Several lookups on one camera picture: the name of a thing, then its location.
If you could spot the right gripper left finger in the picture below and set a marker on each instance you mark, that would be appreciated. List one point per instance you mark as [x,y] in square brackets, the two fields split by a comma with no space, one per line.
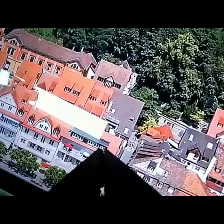
[85,178]

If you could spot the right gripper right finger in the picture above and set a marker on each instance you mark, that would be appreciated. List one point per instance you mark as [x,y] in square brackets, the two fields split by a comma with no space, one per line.
[123,180]

